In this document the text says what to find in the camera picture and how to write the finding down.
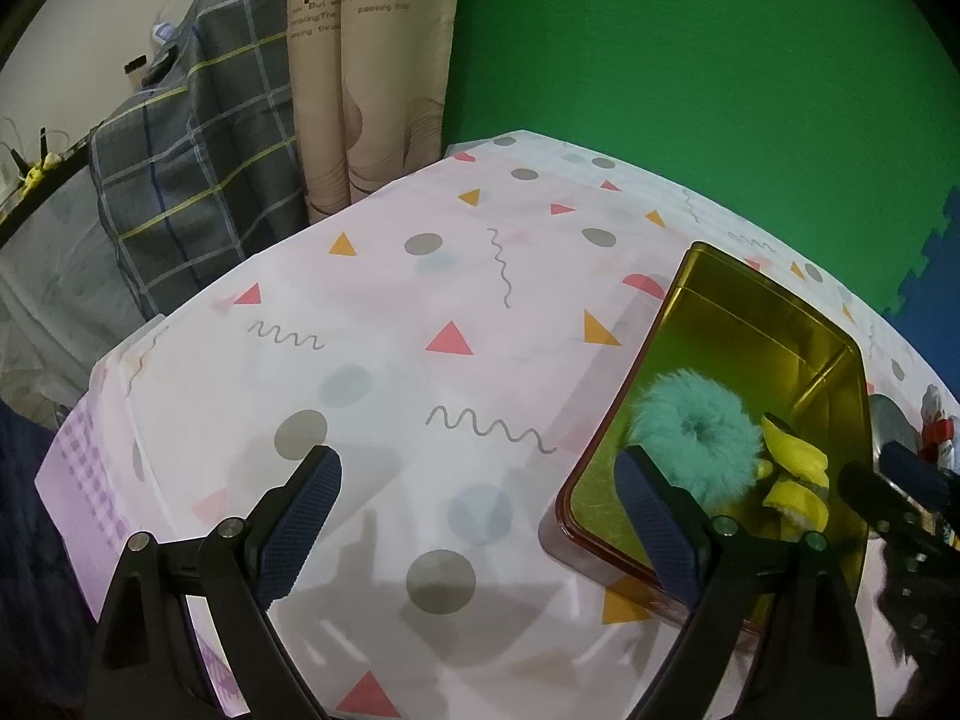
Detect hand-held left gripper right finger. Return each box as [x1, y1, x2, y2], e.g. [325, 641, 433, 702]
[613, 444, 878, 720]

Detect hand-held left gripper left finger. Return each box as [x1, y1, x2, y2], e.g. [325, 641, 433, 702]
[84, 444, 344, 720]

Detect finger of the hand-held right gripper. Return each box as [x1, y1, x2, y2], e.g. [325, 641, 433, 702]
[879, 441, 960, 515]
[838, 460, 931, 541]

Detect yellow soft cloth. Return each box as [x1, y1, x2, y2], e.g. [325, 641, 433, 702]
[757, 412, 830, 541]

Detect teal fluffy scrunchie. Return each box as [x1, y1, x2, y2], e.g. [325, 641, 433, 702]
[628, 367, 767, 503]

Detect gold tin box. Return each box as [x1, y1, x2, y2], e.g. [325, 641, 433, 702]
[538, 240, 875, 627]

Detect red and white doll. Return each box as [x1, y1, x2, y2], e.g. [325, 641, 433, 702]
[919, 384, 960, 466]

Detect metal bowl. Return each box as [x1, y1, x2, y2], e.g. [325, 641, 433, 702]
[870, 394, 927, 466]

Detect blue foam mat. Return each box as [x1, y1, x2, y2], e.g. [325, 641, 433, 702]
[881, 187, 960, 391]

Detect dark blue cloth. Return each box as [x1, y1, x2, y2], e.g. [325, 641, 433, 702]
[0, 401, 98, 720]

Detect patterned pink tablecloth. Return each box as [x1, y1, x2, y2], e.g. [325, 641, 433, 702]
[34, 129, 960, 720]

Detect grey sheet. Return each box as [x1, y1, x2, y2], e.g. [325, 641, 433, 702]
[0, 157, 166, 421]

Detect grey plaid cloth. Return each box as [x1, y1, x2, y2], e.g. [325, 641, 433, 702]
[88, 0, 308, 316]

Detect beige printed curtain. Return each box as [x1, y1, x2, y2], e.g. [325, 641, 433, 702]
[285, 0, 466, 224]

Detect small yellow object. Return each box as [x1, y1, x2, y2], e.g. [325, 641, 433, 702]
[21, 152, 62, 192]

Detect green foam mat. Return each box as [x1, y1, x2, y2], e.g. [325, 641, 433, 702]
[442, 0, 960, 316]

